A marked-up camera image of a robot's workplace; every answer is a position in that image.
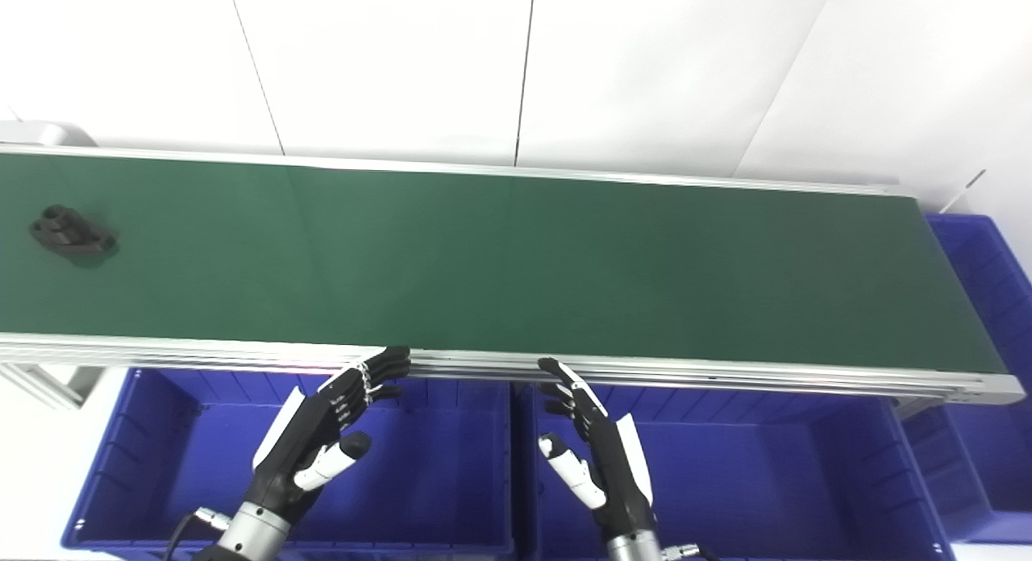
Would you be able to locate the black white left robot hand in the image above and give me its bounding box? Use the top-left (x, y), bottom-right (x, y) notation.
top-left (242, 346), bottom-right (412, 526)

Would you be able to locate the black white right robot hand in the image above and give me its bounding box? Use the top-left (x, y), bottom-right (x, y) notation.
top-left (536, 357), bottom-right (658, 538)

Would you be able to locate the black flanged machine part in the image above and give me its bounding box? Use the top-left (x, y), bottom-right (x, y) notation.
top-left (31, 205), bottom-right (119, 262)

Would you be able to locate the blue plastic bin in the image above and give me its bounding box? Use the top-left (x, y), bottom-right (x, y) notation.
top-left (516, 381), bottom-right (956, 561)
top-left (60, 368), bottom-right (517, 560)
top-left (903, 214), bottom-right (1032, 544)

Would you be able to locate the green conveyor belt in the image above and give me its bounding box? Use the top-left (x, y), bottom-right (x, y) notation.
top-left (0, 144), bottom-right (1026, 406)
top-left (0, 154), bottom-right (1009, 376)

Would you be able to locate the aluminium conveyor leg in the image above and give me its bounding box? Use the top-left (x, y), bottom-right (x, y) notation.
top-left (0, 364), bottom-right (104, 409)
top-left (891, 397), bottom-right (944, 421)

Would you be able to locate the grey conveyor end housing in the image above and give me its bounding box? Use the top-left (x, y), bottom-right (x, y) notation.
top-left (0, 121), bottom-right (98, 148)

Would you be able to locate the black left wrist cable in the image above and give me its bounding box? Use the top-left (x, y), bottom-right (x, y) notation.
top-left (165, 507), bottom-right (232, 561)

